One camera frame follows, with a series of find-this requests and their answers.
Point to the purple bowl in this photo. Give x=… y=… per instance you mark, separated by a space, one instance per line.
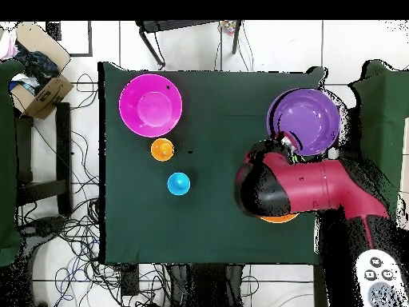
x=306 y=118

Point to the blue cup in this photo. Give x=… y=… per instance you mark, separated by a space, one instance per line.
x=178 y=184

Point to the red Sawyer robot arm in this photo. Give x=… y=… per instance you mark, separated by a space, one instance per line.
x=313 y=185

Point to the black box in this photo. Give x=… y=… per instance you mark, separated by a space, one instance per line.
x=354 y=134

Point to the orange bowl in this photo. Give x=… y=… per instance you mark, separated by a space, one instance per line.
x=279 y=218

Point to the dark green table cloth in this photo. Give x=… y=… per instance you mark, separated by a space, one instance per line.
x=207 y=102

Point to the green cloth covered table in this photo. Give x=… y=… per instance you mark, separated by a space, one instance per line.
x=383 y=128
x=8 y=160

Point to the orange cup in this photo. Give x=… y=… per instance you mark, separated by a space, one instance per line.
x=162 y=149

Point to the colourful toy pile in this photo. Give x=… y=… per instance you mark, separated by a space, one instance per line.
x=228 y=27

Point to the pink bowl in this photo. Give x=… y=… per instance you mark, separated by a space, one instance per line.
x=150 y=105

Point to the cardboard box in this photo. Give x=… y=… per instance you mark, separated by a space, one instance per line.
x=48 y=99

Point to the dark blue cloth bundle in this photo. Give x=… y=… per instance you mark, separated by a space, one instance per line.
x=38 y=64

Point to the pink white cloth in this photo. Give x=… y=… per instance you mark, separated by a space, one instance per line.
x=8 y=44

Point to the black metal stool frame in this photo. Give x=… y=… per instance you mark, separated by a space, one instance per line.
x=179 y=25

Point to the black bench frame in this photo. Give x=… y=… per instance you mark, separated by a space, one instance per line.
x=63 y=144

